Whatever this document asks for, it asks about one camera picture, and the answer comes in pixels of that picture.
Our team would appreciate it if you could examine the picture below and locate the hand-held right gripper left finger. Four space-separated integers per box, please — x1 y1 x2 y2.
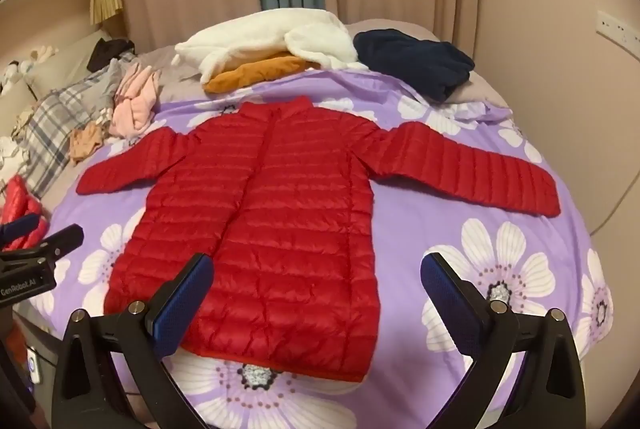
51 253 216 429

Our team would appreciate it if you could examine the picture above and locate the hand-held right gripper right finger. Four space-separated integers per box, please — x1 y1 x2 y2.
420 251 587 429

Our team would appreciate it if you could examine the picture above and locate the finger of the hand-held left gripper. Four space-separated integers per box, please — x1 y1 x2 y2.
0 224 84 266
0 215 40 242

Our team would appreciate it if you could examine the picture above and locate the red down jacket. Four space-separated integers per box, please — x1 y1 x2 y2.
0 174 48 255
76 96 562 383

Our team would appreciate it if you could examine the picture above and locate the crumpled red down jacket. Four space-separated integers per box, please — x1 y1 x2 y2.
0 174 48 255

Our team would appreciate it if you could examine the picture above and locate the purple floral blanket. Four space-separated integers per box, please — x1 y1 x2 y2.
25 69 615 429

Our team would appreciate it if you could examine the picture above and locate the small white device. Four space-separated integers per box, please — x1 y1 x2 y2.
25 349 46 385

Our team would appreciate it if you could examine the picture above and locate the peach cloth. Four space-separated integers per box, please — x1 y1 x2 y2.
69 124 108 165

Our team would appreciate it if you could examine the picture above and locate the plaid cloth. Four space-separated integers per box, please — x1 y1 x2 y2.
22 59 136 195

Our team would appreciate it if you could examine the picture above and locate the pink garment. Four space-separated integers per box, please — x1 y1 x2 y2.
110 64 160 140

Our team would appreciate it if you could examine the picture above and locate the white plush toy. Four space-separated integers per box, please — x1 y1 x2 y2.
0 44 58 95

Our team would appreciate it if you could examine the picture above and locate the black garment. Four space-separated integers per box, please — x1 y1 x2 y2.
87 38 137 72

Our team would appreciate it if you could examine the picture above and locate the beige padded headboard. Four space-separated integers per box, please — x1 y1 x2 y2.
0 0 126 110

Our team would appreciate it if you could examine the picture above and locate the orange garment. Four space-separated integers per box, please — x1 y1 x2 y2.
202 52 321 94

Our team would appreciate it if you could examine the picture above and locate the navy fleece garment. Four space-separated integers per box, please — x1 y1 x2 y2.
352 28 476 104

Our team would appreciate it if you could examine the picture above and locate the white fleece garment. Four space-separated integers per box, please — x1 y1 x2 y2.
172 8 368 85

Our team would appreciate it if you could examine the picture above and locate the white wall socket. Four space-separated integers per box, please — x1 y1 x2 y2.
597 10 640 55

